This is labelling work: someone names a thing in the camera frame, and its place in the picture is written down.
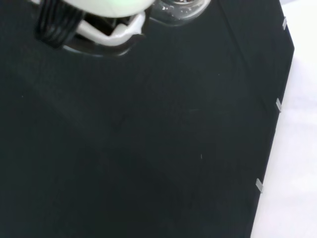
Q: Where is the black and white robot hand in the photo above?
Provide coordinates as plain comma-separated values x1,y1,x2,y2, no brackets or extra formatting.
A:
34,0,156,50

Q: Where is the black cloth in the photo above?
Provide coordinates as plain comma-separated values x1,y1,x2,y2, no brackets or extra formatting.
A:
0,0,295,238

